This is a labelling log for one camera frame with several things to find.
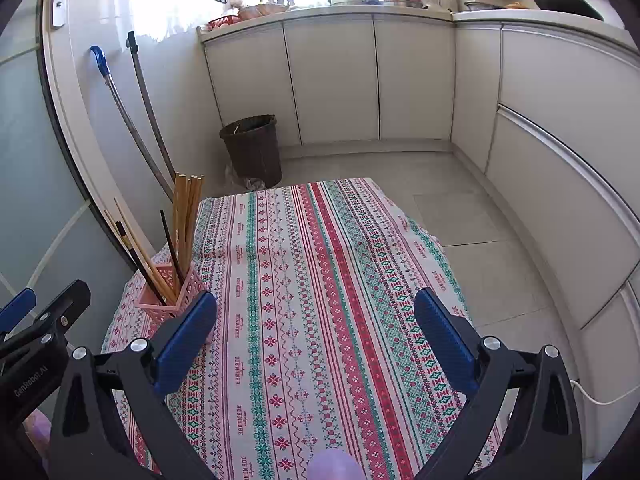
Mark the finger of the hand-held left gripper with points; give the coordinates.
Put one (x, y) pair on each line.
(17, 307)
(65, 305)

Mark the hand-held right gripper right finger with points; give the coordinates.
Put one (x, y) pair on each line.
(445, 340)

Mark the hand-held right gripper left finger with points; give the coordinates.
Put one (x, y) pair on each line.
(187, 340)

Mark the pink perforated utensil holder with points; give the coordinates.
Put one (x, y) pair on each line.
(192, 285)

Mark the black chopstick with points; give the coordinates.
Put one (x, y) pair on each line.
(171, 250)
(140, 262)

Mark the bunch of wooden chopsticks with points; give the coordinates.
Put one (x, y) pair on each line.
(182, 210)

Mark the person's left hand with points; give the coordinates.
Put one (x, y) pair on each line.
(39, 435)

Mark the person's right hand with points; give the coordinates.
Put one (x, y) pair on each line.
(335, 467)

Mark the patterned striped tablecloth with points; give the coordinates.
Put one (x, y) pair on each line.
(310, 285)

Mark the clear plastic bag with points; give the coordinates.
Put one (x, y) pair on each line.
(237, 180)

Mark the brown trash bin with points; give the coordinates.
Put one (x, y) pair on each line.
(250, 150)

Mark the red plastic basket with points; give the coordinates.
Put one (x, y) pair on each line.
(221, 22)

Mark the steel bowl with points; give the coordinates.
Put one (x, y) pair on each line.
(482, 6)

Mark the wicker basket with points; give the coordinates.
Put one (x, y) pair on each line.
(265, 10)

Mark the steel basin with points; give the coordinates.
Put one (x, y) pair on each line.
(404, 2)

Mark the white countertop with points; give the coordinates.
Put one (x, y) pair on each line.
(350, 10)

